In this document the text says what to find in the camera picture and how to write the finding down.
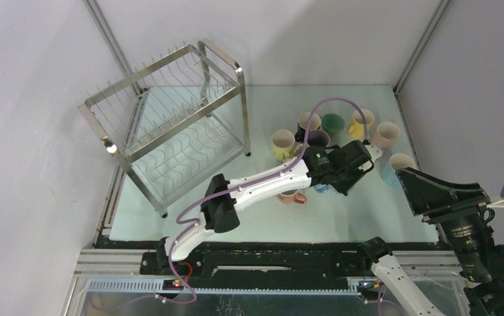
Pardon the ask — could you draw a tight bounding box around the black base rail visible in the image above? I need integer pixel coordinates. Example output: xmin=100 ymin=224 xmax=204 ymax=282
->
xmin=139 ymin=236 xmax=392 ymax=294

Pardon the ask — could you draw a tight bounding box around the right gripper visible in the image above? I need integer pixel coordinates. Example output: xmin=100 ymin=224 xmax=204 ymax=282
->
xmin=394 ymin=165 xmax=493 ymax=280

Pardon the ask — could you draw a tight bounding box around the blue-rimmed cup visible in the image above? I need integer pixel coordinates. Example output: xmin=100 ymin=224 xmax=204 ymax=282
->
xmin=313 ymin=184 xmax=330 ymax=194

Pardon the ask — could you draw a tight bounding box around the mint green mug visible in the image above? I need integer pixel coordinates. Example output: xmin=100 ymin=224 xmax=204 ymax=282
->
xmin=321 ymin=113 xmax=345 ymax=136

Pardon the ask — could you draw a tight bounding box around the light blue mug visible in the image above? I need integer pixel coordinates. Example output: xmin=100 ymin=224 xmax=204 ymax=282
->
xmin=381 ymin=153 xmax=417 ymax=186

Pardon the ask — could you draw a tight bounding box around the yellow mug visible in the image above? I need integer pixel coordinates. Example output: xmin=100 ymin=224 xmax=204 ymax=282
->
xmin=348 ymin=109 xmax=375 ymax=140

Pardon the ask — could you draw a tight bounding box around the black mug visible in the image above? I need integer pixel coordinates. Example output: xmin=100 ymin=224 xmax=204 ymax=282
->
xmin=294 ymin=112 xmax=322 ymax=143

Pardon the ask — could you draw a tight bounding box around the pink faceted mug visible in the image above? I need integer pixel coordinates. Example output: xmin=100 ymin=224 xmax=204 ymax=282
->
xmin=369 ymin=121 xmax=401 ymax=151

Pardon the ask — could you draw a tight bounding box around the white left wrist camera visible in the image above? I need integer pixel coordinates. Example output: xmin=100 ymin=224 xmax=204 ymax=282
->
xmin=365 ymin=144 xmax=384 ymax=162

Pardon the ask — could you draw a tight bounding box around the orange-red cup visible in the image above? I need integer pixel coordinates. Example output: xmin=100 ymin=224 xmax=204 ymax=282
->
xmin=276 ymin=190 xmax=308 ymax=205

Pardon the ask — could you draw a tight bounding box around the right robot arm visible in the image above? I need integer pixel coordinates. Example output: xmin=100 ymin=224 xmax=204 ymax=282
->
xmin=396 ymin=167 xmax=504 ymax=315

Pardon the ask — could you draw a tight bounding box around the steel two-tier dish rack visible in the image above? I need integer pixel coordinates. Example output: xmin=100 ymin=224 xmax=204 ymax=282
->
xmin=78 ymin=38 xmax=251 ymax=217

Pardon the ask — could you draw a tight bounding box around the large pink mug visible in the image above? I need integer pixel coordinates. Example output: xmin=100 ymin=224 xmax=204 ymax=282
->
xmin=307 ymin=129 xmax=331 ymax=147

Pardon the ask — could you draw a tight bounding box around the yellow-green mug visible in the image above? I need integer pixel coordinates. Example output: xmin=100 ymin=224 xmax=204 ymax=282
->
xmin=271 ymin=129 xmax=296 ymax=163

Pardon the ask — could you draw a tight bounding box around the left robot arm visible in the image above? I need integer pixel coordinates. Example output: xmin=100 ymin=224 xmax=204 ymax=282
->
xmin=155 ymin=140 xmax=383 ymax=274

